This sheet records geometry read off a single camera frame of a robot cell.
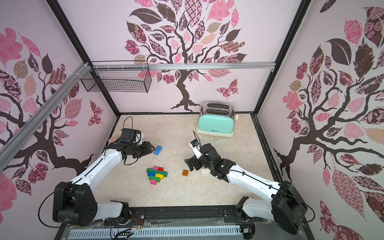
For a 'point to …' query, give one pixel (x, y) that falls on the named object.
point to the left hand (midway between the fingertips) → (152, 152)
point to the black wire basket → (111, 76)
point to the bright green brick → (158, 179)
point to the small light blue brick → (158, 150)
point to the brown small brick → (185, 173)
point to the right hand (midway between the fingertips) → (192, 154)
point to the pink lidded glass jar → (112, 139)
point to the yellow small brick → (162, 177)
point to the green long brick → (163, 173)
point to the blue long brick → (151, 174)
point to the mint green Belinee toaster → (216, 118)
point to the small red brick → (160, 169)
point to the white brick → (205, 171)
